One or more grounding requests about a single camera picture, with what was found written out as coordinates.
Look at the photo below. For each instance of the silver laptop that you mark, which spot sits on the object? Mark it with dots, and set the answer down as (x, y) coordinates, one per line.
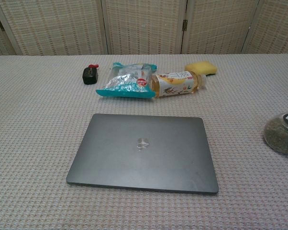
(158, 163)

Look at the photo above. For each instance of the teal and silver snack bag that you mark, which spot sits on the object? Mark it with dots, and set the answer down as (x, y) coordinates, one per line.
(122, 87)

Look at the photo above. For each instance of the tea bottle with orange label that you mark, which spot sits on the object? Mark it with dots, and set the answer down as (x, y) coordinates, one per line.
(175, 83)

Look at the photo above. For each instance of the black bottle with red cap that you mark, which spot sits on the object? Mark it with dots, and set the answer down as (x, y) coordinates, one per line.
(89, 76)

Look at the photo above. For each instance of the yellow sponge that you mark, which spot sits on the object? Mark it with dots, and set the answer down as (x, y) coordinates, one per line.
(201, 67)

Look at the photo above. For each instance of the woven folding screen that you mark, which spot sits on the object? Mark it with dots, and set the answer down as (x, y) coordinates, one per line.
(144, 26)

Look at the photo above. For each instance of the beige woven tablecloth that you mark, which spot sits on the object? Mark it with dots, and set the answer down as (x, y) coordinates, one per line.
(38, 143)

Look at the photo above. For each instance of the glass jar with black lid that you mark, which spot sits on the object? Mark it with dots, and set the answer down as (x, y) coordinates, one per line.
(280, 136)

